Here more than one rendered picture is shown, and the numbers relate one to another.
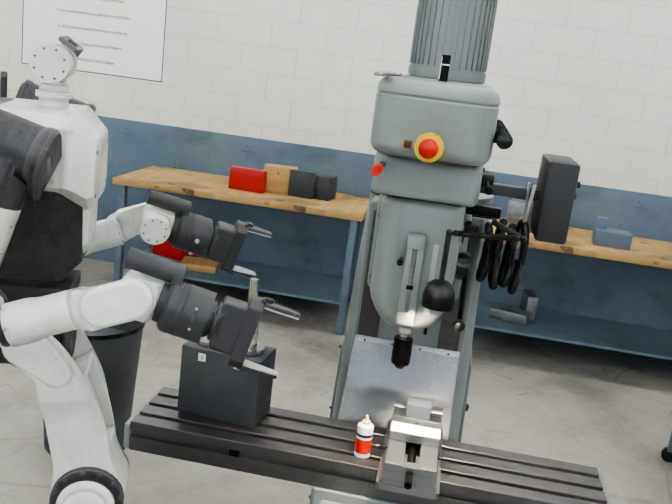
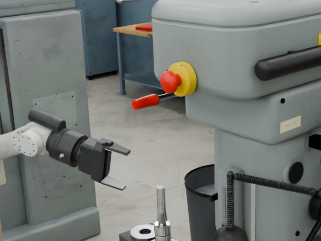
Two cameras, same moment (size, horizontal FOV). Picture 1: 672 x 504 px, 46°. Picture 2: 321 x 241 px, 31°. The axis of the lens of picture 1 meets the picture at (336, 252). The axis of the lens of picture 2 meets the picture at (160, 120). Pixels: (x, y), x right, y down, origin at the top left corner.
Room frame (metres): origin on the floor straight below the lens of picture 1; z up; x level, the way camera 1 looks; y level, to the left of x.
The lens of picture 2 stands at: (0.87, -0.82, 2.01)
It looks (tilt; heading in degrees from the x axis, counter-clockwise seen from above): 18 degrees down; 43
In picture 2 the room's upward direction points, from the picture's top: 3 degrees counter-clockwise
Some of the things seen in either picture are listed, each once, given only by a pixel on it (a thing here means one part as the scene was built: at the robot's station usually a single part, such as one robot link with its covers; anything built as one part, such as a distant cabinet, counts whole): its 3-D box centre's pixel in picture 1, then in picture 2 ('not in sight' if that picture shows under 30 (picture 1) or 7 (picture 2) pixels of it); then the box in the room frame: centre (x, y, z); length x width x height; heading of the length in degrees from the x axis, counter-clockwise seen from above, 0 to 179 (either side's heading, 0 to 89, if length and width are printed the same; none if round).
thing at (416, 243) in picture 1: (411, 279); (230, 217); (1.75, -0.18, 1.45); 0.04 x 0.04 x 0.21; 82
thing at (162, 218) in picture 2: (252, 299); (161, 205); (1.94, 0.20, 1.28); 0.03 x 0.03 x 0.11
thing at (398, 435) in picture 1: (415, 430); not in sight; (1.79, -0.25, 1.05); 0.12 x 0.06 x 0.04; 83
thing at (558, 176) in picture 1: (555, 197); not in sight; (2.11, -0.57, 1.62); 0.20 x 0.09 x 0.21; 172
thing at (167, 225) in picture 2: not in sight; (162, 224); (1.94, 0.20, 1.22); 0.05 x 0.05 x 0.01
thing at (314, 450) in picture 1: (365, 458); not in sight; (1.86, -0.14, 0.92); 1.24 x 0.23 x 0.08; 82
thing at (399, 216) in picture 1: (416, 257); (267, 189); (1.86, -0.20, 1.47); 0.21 x 0.19 x 0.32; 82
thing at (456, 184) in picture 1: (430, 169); (280, 92); (1.90, -0.20, 1.68); 0.34 x 0.24 x 0.10; 172
